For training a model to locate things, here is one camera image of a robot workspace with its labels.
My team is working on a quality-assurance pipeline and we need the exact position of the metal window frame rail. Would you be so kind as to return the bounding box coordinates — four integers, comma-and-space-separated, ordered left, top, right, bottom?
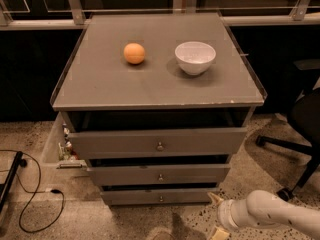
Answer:
0, 0, 320, 30

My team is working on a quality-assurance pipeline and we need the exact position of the grey drawer cabinet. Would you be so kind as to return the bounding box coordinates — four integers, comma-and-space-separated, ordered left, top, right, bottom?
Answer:
51, 14, 266, 193

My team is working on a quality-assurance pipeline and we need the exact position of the grey top drawer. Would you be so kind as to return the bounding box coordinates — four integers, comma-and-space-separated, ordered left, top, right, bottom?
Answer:
69, 127, 246, 159

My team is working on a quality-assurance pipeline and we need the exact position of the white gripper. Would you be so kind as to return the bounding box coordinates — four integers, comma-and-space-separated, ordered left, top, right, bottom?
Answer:
207, 192, 248, 240

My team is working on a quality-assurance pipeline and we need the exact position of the grey middle drawer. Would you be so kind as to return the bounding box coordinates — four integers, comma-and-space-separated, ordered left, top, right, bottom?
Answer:
87, 164, 230, 186

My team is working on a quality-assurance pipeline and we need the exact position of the grey bottom drawer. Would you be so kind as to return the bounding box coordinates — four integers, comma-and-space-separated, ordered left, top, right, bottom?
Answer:
101, 188, 216, 206

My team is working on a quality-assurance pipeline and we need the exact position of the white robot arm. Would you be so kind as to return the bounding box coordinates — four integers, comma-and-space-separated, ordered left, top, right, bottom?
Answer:
207, 190, 320, 240

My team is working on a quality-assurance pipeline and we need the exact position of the orange ball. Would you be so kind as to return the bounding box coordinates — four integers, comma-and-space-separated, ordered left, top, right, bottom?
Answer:
123, 43, 145, 65

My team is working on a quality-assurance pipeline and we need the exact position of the white bowl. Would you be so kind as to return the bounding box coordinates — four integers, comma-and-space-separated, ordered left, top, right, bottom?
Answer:
175, 41, 216, 75

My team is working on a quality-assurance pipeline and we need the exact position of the clear plastic storage bin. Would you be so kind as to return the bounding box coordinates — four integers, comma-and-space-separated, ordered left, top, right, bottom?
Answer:
41, 114, 86, 169

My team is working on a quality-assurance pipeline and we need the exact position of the grey drawer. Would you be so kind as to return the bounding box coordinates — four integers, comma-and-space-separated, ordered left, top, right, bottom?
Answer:
69, 127, 246, 159
87, 164, 230, 186
101, 188, 216, 206

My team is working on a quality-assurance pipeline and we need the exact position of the black office chair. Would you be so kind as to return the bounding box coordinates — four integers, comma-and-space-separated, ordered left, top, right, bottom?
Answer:
256, 59, 320, 201

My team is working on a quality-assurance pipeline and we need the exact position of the black flat device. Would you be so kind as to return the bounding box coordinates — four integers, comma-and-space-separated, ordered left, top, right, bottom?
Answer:
0, 151, 23, 213

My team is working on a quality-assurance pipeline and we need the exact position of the black cable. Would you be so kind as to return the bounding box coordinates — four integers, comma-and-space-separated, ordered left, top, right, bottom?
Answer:
0, 149, 65, 234

